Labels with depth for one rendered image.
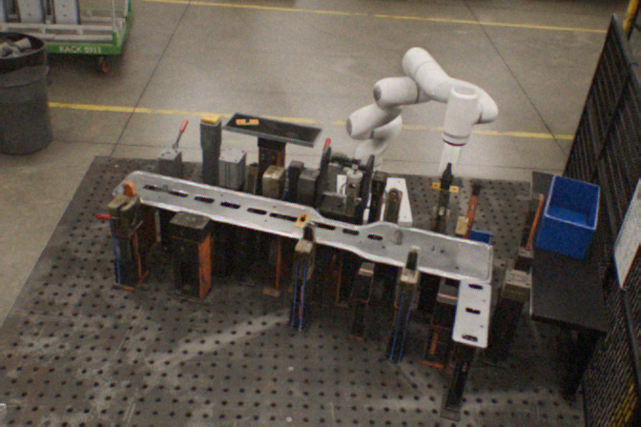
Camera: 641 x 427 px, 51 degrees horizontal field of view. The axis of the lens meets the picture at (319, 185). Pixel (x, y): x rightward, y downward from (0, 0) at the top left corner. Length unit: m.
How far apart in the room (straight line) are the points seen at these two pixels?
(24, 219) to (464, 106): 2.94
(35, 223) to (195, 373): 2.18
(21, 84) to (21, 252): 1.19
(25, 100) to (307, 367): 3.05
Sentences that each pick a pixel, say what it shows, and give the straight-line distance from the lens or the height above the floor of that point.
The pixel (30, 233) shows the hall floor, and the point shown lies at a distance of 4.14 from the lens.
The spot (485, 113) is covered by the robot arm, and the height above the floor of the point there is 1.53.
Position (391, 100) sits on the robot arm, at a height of 1.38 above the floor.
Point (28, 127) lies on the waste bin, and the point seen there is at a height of 0.21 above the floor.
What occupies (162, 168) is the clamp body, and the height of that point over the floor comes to 1.01.
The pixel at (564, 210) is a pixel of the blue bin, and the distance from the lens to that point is 2.65.
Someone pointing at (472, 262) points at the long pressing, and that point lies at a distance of 2.30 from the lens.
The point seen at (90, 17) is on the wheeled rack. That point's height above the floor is 0.31.
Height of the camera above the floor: 2.36
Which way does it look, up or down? 32 degrees down
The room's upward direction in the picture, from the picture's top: 5 degrees clockwise
